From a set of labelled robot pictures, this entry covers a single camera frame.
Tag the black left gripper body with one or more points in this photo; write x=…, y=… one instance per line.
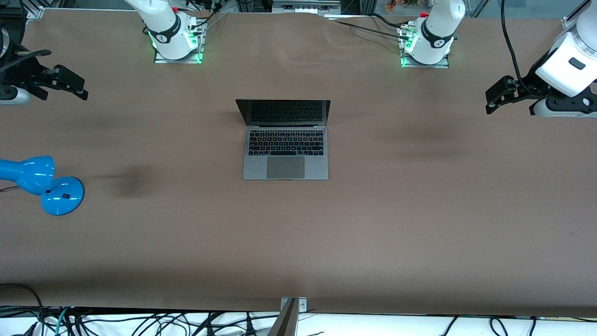
x=533, y=80

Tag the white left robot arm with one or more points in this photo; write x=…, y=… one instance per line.
x=438, y=28

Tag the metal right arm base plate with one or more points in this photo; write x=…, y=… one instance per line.
x=199, y=46

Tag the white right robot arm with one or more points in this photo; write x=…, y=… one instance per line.
x=163, y=25

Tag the silver metal box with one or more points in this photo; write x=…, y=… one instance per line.
x=305, y=6

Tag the blue desk lamp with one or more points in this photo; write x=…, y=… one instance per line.
x=28, y=172

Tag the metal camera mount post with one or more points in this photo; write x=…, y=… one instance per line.
x=288, y=317

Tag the grey laptop with black keyboard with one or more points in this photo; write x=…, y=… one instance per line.
x=284, y=168

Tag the aluminium frame profile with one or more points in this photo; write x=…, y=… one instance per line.
x=572, y=16
x=32, y=9

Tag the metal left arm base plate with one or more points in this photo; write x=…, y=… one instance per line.
x=405, y=60

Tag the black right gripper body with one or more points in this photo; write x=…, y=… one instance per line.
x=17, y=73

